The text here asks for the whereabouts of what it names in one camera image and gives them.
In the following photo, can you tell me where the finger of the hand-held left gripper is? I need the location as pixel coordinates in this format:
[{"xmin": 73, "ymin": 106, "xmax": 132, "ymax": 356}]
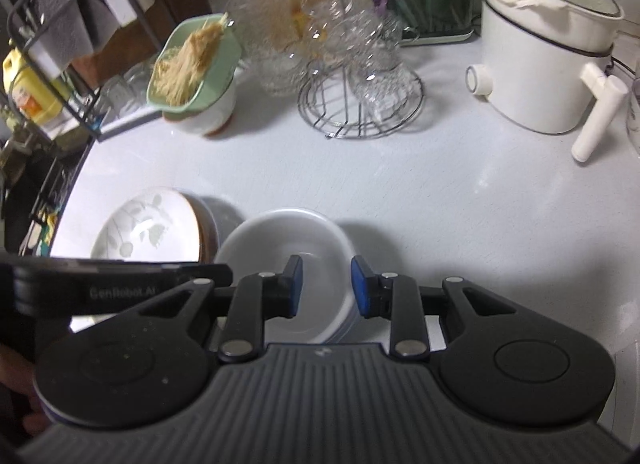
[{"xmin": 172, "ymin": 263, "xmax": 234, "ymax": 290}]

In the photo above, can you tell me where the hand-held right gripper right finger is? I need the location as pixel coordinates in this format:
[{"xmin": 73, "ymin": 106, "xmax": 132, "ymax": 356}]
[{"xmin": 350, "ymin": 255, "xmax": 518, "ymax": 361}]

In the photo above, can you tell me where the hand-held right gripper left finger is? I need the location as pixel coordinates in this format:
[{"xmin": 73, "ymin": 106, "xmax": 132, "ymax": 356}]
[{"xmin": 137, "ymin": 254, "xmax": 304, "ymax": 365}]

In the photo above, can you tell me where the floral plate with dotted rim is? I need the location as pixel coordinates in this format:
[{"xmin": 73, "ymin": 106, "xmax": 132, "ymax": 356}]
[{"xmin": 90, "ymin": 186, "xmax": 203, "ymax": 265}]

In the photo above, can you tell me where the person's left hand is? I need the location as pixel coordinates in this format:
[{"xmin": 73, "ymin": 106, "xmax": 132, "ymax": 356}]
[{"xmin": 0, "ymin": 344, "xmax": 51, "ymax": 440}]

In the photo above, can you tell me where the yellow green sponge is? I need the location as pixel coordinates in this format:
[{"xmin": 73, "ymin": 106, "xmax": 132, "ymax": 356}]
[{"xmin": 30, "ymin": 206, "xmax": 63, "ymax": 250}]

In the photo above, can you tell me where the white ceramic bowl brown foot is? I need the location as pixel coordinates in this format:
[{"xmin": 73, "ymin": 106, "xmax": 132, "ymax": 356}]
[{"xmin": 162, "ymin": 79, "xmax": 238, "ymax": 137}]

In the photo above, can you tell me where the black metal dish rack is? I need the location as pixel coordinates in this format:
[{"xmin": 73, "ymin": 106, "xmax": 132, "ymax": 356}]
[{"xmin": 0, "ymin": 0, "xmax": 166, "ymax": 142}]

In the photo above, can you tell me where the grey drip tray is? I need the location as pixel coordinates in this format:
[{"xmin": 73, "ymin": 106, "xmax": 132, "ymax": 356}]
[{"xmin": 95, "ymin": 104, "xmax": 168, "ymax": 144}]

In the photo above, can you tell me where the yellow detergent bottle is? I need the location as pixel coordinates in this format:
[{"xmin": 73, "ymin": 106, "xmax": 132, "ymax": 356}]
[{"xmin": 2, "ymin": 49, "xmax": 76, "ymax": 126}]

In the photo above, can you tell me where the clear drinking glass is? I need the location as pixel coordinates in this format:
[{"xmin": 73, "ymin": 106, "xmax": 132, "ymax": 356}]
[
  {"xmin": 102, "ymin": 78, "xmax": 130, "ymax": 112},
  {"xmin": 125, "ymin": 63, "xmax": 155, "ymax": 95}
]

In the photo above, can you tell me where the green plastic colander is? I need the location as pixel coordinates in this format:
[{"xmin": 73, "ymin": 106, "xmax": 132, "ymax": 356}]
[{"xmin": 146, "ymin": 14, "xmax": 242, "ymax": 121}]

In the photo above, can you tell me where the bunch of enoki mushrooms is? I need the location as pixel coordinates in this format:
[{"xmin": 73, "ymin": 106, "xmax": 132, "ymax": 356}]
[{"xmin": 152, "ymin": 14, "xmax": 231, "ymax": 107}]

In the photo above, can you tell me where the red-lidded clear jar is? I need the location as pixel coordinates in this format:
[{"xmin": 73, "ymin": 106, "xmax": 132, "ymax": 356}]
[{"xmin": 227, "ymin": 0, "xmax": 311, "ymax": 97}]

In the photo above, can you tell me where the set of clear glass cups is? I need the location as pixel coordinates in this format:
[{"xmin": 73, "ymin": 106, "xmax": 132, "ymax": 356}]
[{"xmin": 300, "ymin": 0, "xmax": 408, "ymax": 112}]

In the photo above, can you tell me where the translucent plastic rack container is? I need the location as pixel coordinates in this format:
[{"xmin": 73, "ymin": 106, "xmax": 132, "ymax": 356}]
[{"xmin": 25, "ymin": 0, "xmax": 96, "ymax": 80}]

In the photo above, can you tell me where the white electric cooking pot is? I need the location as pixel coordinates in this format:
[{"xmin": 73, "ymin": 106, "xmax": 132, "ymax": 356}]
[{"xmin": 465, "ymin": 0, "xmax": 628, "ymax": 162}]

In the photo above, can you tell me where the black wire sink basket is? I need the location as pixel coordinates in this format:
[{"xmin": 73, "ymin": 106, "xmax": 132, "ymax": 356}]
[{"xmin": 17, "ymin": 144, "xmax": 88, "ymax": 255}]

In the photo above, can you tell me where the chrome wire cup rack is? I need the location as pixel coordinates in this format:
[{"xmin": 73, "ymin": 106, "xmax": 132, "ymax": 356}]
[{"xmin": 297, "ymin": 64, "xmax": 425, "ymax": 141}]

